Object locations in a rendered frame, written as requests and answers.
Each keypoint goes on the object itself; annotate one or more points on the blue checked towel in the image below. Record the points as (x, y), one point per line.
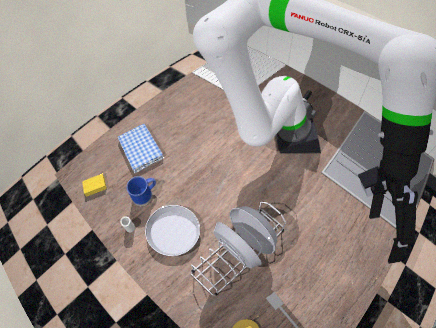
(140, 148)

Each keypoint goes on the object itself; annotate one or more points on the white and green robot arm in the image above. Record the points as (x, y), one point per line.
(407, 69)

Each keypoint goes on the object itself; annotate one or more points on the blue mug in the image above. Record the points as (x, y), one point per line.
(139, 185)

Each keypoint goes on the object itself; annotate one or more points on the white tiled wall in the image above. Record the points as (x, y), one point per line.
(349, 74)

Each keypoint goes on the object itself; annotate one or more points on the yellow sponge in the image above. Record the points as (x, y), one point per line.
(94, 185)

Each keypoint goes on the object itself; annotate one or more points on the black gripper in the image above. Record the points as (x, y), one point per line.
(404, 168)

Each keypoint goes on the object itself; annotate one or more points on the yellow flat round disc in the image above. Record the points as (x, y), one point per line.
(246, 323)

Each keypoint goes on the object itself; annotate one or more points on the grey ribbed draining mat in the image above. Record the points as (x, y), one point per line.
(263, 67)

